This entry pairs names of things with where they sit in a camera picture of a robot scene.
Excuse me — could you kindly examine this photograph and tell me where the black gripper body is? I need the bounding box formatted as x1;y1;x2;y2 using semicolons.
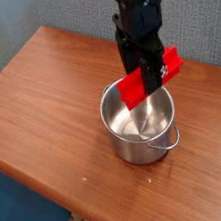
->
113;0;165;60

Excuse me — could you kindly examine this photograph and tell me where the red plastic block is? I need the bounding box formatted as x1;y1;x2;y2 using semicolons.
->
117;46;183;110

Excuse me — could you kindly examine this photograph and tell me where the stainless steel pot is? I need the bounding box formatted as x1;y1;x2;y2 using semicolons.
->
100;80;181;165

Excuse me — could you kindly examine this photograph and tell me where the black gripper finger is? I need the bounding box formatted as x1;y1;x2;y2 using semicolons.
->
138;50;167;95
115;34;139;74

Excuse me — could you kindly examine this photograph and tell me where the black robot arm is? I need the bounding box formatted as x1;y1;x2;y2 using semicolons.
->
112;0;166;95

